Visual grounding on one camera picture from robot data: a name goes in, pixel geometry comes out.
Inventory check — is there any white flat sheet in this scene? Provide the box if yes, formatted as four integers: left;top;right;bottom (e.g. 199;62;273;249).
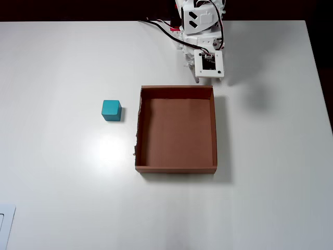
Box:
0;203;17;250

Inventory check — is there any dark camera cable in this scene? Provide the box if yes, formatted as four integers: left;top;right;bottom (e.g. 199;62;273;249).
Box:
137;19;210;56

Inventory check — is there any thin base wire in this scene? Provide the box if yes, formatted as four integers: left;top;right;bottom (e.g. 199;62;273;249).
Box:
145;17;181;30

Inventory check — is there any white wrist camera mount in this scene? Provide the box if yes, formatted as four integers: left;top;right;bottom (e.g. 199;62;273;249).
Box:
194;37;225;79

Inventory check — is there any brown cardboard box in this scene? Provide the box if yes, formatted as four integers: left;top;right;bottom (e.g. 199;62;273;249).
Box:
133;85;218;175

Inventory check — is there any blue cube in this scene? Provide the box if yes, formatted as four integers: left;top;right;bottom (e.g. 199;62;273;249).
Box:
100;99;123;122

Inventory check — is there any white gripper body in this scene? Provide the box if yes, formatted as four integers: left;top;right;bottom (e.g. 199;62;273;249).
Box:
178;39;196;71

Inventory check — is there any red white black servo wire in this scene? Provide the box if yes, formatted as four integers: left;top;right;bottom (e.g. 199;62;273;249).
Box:
212;0;225;52

